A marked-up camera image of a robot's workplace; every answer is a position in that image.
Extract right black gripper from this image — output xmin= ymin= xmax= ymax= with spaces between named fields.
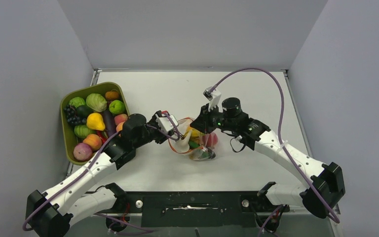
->
xmin=191 ymin=103 xmax=236 ymax=135

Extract yellow toy banana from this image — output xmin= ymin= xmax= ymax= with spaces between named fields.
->
xmin=185 ymin=126 xmax=204 ymax=139

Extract red toy apple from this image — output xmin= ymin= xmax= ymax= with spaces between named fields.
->
xmin=202 ymin=132 xmax=218 ymax=148

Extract white toy garlic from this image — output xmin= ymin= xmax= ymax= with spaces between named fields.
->
xmin=174 ymin=128 xmax=192 ymax=154

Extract clear zip bag orange zipper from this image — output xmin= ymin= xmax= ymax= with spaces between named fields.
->
xmin=168 ymin=117 xmax=219 ymax=161

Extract green toy chili pepper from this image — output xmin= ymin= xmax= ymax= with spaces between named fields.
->
xmin=188 ymin=140 xmax=200 ymax=150

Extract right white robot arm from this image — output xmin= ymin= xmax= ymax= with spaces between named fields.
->
xmin=190 ymin=97 xmax=345 ymax=219

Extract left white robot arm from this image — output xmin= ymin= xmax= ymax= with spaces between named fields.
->
xmin=22 ymin=111 xmax=179 ymax=237

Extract olive green food bin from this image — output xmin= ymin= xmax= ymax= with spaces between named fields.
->
xmin=60 ymin=82 xmax=130 ymax=165

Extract pink toy peach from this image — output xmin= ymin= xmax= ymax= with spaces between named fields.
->
xmin=114 ymin=114 xmax=128 ymax=126

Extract dark purple toy eggplant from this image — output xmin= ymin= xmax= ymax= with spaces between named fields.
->
xmin=102 ymin=110 xmax=116 ymax=137

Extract red toy chili pepper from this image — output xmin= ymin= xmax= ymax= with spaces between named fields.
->
xmin=96 ymin=130 xmax=107 ymax=144

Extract small orange toy fruit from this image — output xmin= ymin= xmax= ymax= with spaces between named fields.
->
xmin=105 ymin=90 xmax=121 ymax=101

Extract peach toy fruit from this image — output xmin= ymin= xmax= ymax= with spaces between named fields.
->
xmin=83 ymin=134 xmax=103 ymax=151

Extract yellow toy bell pepper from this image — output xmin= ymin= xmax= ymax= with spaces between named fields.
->
xmin=86 ymin=113 xmax=106 ymax=131

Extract light green toy lettuce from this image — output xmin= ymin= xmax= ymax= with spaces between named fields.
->
xmin=85 ymin=93 xmax=108 ymax=112

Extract purple toy onion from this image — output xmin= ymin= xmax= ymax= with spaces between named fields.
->
xmin=73 ymin=143 xmax=93 ymax=162

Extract striped green toy melon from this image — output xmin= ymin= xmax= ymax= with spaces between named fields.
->
xmin=74 ymin=125 xmax=96 ymax=139

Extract dark green toy avocado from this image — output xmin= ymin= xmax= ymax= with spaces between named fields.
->
xmin=76 ymin=105 xmax=94 ymax=119

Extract green toy cabbage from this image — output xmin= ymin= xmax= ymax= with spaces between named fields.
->
xmin=68 ymin=97 xmax=86 ymax=108

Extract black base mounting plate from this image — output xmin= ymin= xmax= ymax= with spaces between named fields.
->
xmin=105 ymin=191 xmax=277 ymax=228

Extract black toy grapes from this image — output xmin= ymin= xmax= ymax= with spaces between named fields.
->
xmin=63 ymin=105 xmax=86 ymax=127

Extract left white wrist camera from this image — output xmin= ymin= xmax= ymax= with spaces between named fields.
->
xmin=156 ymin=115 xmax=179 ymax=133

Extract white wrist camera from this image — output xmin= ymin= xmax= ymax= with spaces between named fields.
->
xmin=156 ymin=115 xmax=179 ymax=133
xmin=203 ymin=86 xmax=222 ymax=111

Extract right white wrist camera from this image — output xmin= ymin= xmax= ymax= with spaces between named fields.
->
xmin=203 ymin=86 xmax=222 ymax=111

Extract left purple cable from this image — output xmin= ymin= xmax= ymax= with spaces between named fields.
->
xmin=22 ymin=113 xmax=182 ymax=232

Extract purple cable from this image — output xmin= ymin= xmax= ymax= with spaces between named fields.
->
xmin=205 ymin=68 xmax=341 ymax=237
xmin=22 ymin=113 xmax=182 ymax=232

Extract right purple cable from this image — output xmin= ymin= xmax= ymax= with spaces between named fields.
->
xmin=205 ymin=68 xmax=341 ymax=237

